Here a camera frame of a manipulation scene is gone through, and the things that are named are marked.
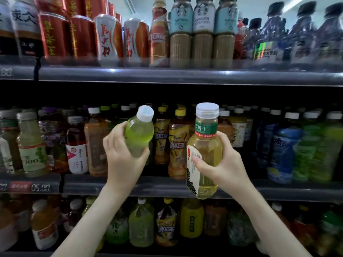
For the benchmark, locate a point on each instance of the ceiling light tube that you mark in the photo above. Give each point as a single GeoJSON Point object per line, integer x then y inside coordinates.
{"type": "Point", "coordinates": [295, 3]}

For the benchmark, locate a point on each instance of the light green drink bottle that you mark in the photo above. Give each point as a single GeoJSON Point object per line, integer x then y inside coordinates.
{"type": "Point", "coordinates": [139, 131]}

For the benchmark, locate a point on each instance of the person's left hand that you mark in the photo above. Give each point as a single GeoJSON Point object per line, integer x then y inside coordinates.
{"type": "Point", "coordinates": [123, 168]}

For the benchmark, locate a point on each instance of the red shelf price strip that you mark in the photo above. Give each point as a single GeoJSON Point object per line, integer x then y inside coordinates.
{"type": "Point", "coordinates": [27, 186]}

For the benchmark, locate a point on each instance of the drinks shelf unit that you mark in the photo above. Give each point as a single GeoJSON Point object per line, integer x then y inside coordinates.
{"type": "Point", "coordinates": [187, 76]}

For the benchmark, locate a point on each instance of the row of tall red cans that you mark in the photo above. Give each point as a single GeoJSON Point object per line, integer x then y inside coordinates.
{"type": "Point", "coordinates": [80, 40]}

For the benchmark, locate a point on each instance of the person's right hand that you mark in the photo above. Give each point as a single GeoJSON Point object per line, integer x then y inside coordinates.
{"type": "Point", "coordinates": [230, 176]}

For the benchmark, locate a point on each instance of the person's right forearm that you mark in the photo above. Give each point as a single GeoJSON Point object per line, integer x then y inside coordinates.
{"type": "Point", "coordinates": [273, 227]}

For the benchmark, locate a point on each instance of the person's left forearm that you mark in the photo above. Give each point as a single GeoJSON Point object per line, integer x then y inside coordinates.
{"type": "Point", "coordinates": [91, 227]}

